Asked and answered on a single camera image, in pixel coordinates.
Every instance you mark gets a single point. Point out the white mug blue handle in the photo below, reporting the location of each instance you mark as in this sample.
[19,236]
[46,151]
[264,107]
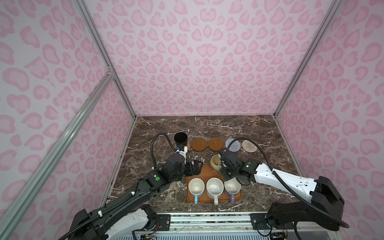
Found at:
[196,189]

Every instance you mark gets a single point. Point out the left diagonal aluminium strut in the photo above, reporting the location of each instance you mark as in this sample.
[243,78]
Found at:
[20,205]

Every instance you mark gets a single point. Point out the grey round coaster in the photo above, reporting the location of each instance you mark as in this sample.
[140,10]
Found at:
[233,146]

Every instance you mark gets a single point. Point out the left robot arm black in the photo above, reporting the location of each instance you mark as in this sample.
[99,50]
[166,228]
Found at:
[96,224]

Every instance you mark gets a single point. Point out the white mug purple handle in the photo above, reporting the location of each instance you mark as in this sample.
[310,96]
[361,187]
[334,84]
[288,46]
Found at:
[232,188]

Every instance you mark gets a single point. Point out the black mug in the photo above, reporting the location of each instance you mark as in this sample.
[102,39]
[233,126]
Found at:
[181,139]

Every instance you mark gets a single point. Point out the left corner aluminium post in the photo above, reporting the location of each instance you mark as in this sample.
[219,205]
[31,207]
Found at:
[91,26]

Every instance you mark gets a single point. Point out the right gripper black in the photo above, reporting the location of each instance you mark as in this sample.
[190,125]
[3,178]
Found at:
[223,173]

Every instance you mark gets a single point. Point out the corner aluminium post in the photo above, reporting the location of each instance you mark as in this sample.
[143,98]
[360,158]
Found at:
[323,28]
[91,26]

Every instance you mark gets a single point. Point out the aluminium front rail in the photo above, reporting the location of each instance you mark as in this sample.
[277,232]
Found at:
[216,226]

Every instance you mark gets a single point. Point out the right corner aluminium post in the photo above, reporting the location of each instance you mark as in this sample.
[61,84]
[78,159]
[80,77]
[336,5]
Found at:
[323,28]

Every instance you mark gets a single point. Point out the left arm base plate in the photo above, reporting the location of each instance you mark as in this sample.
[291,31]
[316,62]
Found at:
[160,222]

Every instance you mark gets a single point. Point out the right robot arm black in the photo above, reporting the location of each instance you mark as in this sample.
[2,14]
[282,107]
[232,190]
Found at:
[318,199]

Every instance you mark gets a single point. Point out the beige woven coaster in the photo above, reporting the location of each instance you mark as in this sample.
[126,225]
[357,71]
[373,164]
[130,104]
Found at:
[249,146]

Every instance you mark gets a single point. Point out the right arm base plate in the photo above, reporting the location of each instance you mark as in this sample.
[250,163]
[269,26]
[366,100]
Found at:
[259,222]

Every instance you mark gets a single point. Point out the cream yellow mug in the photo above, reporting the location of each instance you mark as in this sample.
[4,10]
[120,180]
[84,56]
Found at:
[215,164]

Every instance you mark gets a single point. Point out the orange serving tray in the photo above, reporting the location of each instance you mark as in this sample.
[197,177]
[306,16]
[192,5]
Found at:
[205,175]

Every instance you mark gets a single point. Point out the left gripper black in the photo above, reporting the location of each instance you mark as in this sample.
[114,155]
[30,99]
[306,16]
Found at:
[192,171]

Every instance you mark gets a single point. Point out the brown coaster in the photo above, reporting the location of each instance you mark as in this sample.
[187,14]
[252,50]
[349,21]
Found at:
[199,144]
[215,144]

